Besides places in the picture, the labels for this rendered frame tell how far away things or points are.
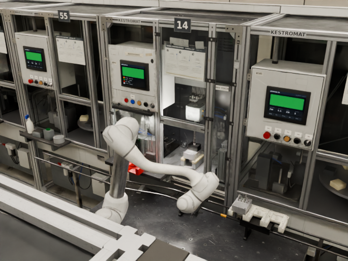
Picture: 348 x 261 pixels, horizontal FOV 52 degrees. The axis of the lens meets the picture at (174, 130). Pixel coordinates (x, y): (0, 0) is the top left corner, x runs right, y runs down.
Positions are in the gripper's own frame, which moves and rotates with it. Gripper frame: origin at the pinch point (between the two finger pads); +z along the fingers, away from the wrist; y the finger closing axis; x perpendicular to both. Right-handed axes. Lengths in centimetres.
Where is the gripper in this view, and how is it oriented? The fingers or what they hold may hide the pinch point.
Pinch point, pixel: (203, 206)
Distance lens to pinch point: 246.1
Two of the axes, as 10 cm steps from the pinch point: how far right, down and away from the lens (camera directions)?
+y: 5.3, -8.5, 0.0
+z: 3.7, 2.3, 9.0
